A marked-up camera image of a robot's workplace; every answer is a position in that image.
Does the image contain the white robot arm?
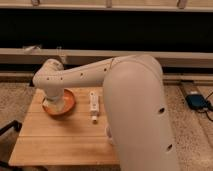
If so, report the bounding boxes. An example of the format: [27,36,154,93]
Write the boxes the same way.
[33,55,180,171]

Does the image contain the black power adapter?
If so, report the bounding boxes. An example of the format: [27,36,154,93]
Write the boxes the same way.
[185,94,210,110]

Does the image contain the orange ceramic bowl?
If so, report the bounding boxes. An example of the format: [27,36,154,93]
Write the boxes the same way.
[42,89,76,116]

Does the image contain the white tube bottle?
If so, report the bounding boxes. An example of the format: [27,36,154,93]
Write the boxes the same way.
[89,91,100,124]

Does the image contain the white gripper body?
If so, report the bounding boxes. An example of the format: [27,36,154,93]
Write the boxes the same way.
[43,99,65,112]

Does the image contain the black cable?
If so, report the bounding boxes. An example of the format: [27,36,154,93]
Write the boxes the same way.
[198,90,213,122]

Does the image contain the black chair leg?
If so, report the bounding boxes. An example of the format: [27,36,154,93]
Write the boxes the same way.
[0,120,22,136]

